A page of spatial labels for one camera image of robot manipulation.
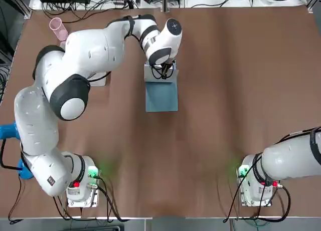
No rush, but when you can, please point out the black right arm base cable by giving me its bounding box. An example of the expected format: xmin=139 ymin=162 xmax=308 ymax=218
xmin=222 ymin=183 xmax=292 ymax=223

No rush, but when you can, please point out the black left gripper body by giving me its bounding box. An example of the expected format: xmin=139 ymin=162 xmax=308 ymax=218
xmin=162 ymin=60 xmax=176 ymax=80

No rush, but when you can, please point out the aluminium frame post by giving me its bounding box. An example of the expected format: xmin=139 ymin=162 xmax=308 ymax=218
xmin=15 ymin=0 xmax=33 ymax=19

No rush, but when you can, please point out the pink plastic cup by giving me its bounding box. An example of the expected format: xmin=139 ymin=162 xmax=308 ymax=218
xmin=49 ymin=17 xmax=69 ymax=41

